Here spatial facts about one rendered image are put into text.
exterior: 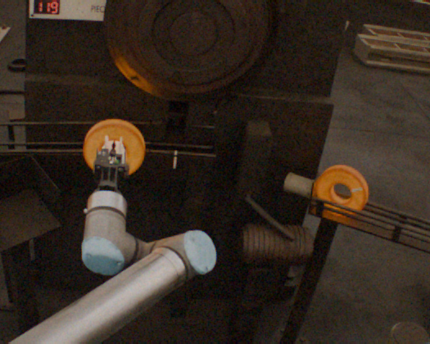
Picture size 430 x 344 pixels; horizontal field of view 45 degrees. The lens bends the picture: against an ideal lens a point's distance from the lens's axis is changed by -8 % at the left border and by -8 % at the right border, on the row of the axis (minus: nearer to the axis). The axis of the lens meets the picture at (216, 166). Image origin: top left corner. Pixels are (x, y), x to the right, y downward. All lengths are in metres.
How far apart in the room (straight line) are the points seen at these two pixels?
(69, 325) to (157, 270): 0.23
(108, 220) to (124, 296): 0.24
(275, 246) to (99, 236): 0.69
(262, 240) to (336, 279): 0.80
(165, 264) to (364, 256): 1.63
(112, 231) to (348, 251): 1.60
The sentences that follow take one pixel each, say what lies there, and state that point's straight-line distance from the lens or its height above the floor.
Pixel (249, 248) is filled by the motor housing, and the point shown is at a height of 0.50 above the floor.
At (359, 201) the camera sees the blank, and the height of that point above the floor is 0.71.
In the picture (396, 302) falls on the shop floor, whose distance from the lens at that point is 2.43.
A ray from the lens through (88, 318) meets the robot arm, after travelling 0.94.
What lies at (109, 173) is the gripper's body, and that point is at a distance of 1.26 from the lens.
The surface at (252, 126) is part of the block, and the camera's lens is 1.66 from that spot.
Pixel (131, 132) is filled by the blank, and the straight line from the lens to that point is 1.38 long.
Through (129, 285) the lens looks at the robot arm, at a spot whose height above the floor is 0.85.
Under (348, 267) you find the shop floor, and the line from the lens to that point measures 2.50.
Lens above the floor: 1.57
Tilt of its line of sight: 32 degrees down
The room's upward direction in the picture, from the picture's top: 9 degrees clockwise
